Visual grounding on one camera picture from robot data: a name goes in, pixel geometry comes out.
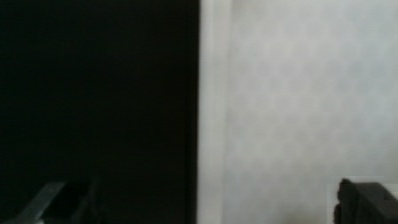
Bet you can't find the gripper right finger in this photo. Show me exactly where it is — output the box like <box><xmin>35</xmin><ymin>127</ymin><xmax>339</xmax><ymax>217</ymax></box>
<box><xmin>333</xmin><ymin>179</ymin><xmax>398</xmax><ymax>224</ymax></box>

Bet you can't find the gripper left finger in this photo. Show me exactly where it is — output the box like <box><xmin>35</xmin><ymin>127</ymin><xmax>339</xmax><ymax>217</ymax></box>
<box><xmin>15</xmin><ymin>179</ymin><xmax>99</xmax><ymax>224</ymax></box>

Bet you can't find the white desk top tray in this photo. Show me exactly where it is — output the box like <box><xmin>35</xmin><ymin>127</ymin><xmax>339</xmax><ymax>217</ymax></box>
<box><xmin>197</xmin><ymin>0</ymin><xmax>398</xmax><ymax>224</ymax></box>

